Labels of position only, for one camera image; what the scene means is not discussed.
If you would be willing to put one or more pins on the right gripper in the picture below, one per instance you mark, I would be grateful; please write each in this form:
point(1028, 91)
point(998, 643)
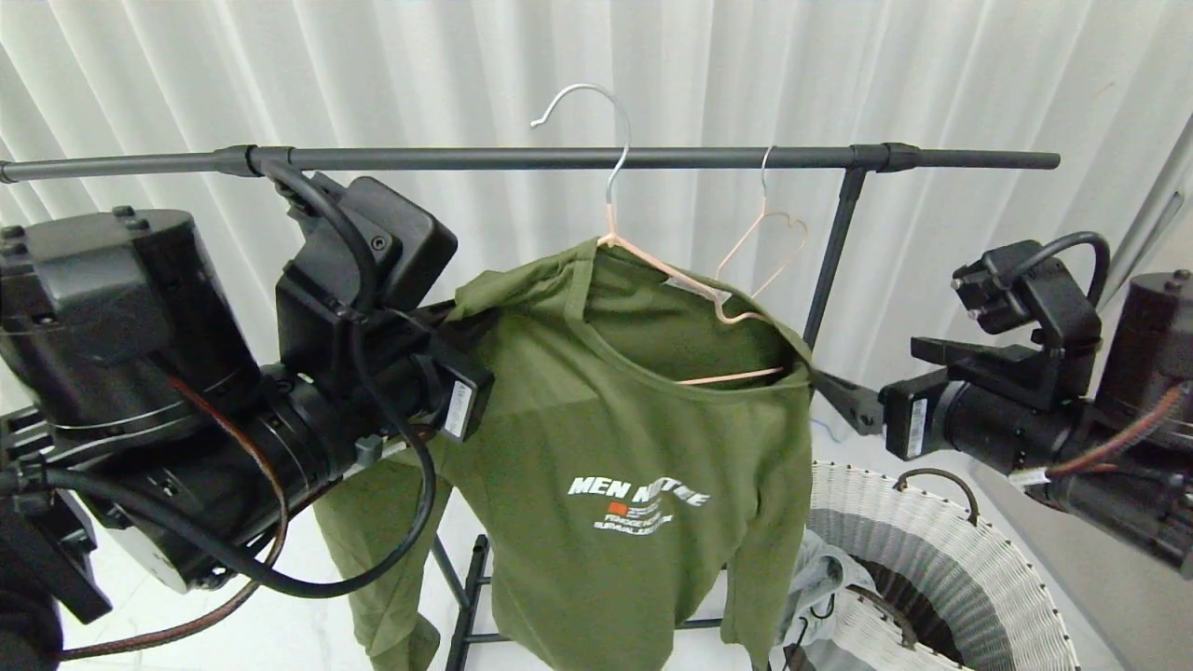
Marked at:
point(988, 419)

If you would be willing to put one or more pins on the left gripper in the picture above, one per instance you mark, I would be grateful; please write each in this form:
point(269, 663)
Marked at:
point(373, 419)

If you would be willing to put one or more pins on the pale grey shorts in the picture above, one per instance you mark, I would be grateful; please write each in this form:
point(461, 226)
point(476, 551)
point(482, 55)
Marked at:
point(820, 578)

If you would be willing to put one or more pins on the green printed shirt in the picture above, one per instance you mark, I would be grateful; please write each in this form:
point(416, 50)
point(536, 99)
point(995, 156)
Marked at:
point(606, 419)

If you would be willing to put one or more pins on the pink clothes hanger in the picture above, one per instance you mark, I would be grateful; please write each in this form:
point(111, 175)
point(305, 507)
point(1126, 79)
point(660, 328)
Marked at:
point(609, 219)
point(764, 200)

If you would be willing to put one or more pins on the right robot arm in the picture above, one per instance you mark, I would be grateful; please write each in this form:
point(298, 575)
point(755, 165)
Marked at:
point(1146, 373)

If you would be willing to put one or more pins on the white laundry basket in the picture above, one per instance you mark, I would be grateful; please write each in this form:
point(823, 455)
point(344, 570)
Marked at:
point(979, 578)

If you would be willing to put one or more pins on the black clothes rack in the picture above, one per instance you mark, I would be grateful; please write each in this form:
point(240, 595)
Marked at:
point(466, 158)

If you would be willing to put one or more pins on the white curtain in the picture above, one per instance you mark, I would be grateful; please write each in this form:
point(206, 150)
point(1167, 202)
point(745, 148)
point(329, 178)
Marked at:
point(466, 75)

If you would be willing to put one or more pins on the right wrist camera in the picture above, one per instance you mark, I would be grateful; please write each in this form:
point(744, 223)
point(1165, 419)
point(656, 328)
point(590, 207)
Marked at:
point(1035, 298)

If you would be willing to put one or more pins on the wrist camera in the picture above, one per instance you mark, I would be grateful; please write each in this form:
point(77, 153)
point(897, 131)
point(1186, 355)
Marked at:
point(1035, 298)
point(373, 242)

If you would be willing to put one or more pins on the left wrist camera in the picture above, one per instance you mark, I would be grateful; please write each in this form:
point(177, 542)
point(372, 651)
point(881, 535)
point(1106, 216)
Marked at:
point(373, 242)

